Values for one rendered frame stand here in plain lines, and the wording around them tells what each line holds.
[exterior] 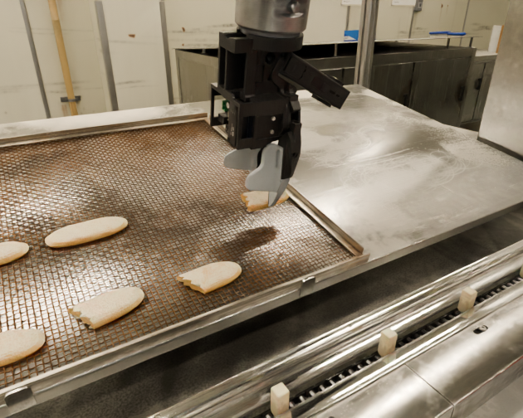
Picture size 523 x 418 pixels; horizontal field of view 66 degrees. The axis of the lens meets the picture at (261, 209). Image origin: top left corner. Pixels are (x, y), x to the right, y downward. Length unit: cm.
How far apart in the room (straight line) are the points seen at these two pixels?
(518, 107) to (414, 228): 45
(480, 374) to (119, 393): 36
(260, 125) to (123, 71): 331
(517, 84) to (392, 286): 55
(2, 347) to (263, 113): 33
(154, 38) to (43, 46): 88
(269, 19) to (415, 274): 43
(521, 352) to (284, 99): 36
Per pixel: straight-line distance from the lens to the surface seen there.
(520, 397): 53
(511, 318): 56
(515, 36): 101
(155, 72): 381
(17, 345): 45
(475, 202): 77
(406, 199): 71
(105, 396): 49
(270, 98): 45
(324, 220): 59
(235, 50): 43
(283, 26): 43
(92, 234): 55
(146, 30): 378
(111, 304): 45
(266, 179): 49
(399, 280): 64
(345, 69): 254
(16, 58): 393
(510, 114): 102
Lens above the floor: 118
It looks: 26 degrees down
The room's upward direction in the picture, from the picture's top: straight up
